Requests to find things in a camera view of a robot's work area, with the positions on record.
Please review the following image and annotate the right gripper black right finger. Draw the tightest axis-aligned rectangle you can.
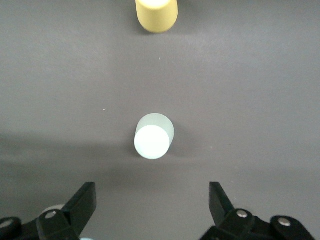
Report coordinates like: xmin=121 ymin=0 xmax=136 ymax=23
xmin=199 ymin=181 xmax=259 ymax=240

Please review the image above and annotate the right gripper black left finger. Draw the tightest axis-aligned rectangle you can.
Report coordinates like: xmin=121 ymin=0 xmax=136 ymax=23
xmin=35 ymin=181 xmax=98 ymax=240

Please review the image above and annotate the pale green plastic cup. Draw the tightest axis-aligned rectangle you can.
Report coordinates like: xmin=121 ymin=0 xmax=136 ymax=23
xmin=133 ymin=112 xmax=175 ymax=160

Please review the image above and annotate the yellow plastic cup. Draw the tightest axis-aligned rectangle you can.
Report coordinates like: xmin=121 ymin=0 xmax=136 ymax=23
xmin=134 ymin=0 xmax=179 ymax=34

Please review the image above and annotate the dark grey table cover sheet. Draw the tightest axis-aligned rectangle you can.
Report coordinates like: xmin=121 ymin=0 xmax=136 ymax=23
xmin=0 ymin=0 xmax=320 ymax=240

